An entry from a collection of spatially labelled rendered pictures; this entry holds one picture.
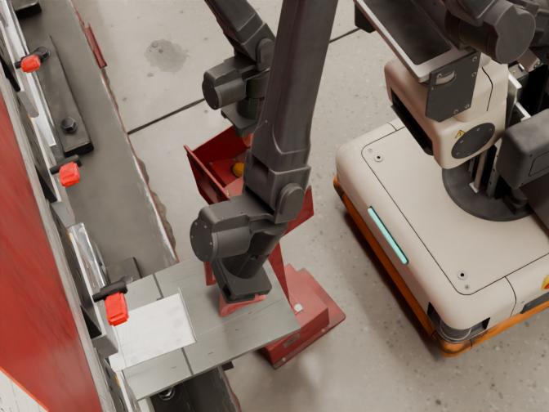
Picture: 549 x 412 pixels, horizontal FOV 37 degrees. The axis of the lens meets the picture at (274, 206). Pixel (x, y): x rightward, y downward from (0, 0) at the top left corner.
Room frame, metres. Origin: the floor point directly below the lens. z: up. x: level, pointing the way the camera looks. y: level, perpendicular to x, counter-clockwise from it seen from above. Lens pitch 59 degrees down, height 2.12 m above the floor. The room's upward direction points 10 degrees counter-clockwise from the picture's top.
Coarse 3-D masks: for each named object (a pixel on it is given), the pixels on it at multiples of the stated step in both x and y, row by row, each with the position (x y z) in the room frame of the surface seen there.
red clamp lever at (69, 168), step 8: (64, 160) 0.63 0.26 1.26; (72, 160) 0.63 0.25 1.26; (80, 160) 0.64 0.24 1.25; (56, 168) 0.63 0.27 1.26; (64, 168) 0.60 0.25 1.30; (72, 168) 0.59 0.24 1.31; (64, 176) 0.57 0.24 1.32; (72, 176) 0.57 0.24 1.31; (64, 184) 0.57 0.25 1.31; (72, 184) 0.57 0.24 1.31
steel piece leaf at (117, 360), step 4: (116, 332) 0.50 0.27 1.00; (116, 336) 0.49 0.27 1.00; (120, 348) 0.47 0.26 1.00; (120, 352) 0.46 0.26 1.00; (112, 356) 0.46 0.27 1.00; (116, 356) 0.46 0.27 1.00; (120, 356) 0.46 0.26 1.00; (112, 360) 0.45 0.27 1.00; (116, 360) 0.45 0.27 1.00; (120, 360) 0.45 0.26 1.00; (124, 360) 0.45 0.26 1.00; (112, 364) 0.45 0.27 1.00; (116, 364) 0.45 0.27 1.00; (120, 364) 0.45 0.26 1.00; (124, 364) 0.45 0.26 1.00; (112, 368) 0.44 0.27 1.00; (116, 368) 0.44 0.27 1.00; (120, 368) 0.44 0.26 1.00; (124, 368) 0.44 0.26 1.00
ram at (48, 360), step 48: (0, 96) 0.62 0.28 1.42; (0, 144) 0.49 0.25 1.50; (0, 192) 0.39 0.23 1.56; (0, 240) 0.32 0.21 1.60; (48, 240) 0.43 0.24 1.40; (0, 288) 0.26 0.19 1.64; (48, 288) 0.34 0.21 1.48; (0, 336) 0.21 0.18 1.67; (48, 336) 0.27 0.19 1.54; (48, 384) 0.21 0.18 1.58
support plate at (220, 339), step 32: (128, 288) 0.57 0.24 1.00; (160, 288) 0.56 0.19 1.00; (192, 288) 0.55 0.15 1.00; (192, 320) 0.50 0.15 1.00; (224, 320) 0.49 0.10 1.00; (256, 320) 0.48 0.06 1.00; (288, 320) 0.47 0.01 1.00; (192, 352) 0.45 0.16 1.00; (224, 352) 0.44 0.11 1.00; (128, 384) 0.41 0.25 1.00; (160, 384) 0.41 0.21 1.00
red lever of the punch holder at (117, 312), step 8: (120, 280) 0.45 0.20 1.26; (104, 288) 0.44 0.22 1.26; (112, 288) 0.44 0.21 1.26; (120, 288) 0.44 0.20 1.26; (96, 296) 0.43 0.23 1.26; (104, 296) 0.43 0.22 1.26; (112, 296) 0.42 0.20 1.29; (120, 296) 0.41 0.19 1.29; (112, 304) 0.40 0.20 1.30; (120, 304) 0.39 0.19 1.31; (112, 312) 0.38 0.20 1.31; (120, 312) 0.38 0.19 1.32; (112, 320) 0.37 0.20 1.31; (120, 320) 0.37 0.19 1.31
